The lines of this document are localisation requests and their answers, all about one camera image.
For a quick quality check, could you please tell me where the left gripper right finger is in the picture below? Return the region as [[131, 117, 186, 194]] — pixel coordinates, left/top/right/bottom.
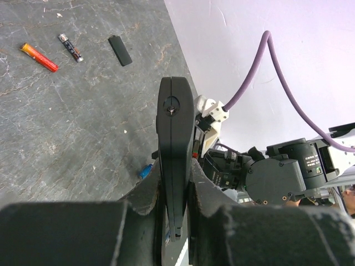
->
[[187, 160, 354, 265]]

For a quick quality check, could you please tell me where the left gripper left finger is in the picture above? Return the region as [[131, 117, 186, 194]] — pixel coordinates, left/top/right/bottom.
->
[[1, 158, 165, 265]]

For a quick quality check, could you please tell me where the blue AAA battery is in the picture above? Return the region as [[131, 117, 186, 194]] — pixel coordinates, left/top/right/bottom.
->
[[138, 164, 153, 180]]

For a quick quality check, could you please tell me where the black remote control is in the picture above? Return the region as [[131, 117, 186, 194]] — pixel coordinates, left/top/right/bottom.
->
[[156, 76, 195, 242]]

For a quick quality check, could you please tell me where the black battery cover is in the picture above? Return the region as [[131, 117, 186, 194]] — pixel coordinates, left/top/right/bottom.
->
[[108, 35, 133, 67]]

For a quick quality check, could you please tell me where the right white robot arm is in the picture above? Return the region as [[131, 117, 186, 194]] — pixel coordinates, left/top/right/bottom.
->
[[200, 137, 354, 205]]

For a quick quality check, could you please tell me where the black AAA battery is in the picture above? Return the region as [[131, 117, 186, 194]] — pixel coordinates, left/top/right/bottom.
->
[[58, 34, 83, 63]]

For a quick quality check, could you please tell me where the red orange AAA battery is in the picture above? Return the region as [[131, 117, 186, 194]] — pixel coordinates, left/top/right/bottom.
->
[[20, 43, 59, 73]]

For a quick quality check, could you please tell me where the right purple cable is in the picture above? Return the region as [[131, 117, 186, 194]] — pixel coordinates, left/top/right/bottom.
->
[[224, 30, 355, 153]]

